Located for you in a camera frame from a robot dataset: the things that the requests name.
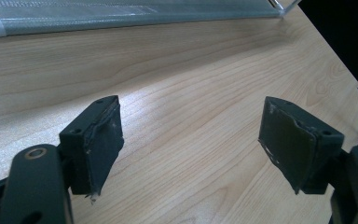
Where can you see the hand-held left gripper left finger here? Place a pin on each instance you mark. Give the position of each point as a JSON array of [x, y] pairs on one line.
[[96, 149]]

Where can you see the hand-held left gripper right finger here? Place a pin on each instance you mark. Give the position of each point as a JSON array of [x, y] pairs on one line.
[[295, 146]]

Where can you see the grey metal shoe rack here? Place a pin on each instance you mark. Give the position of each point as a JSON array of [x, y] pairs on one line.
[[121, 14]]

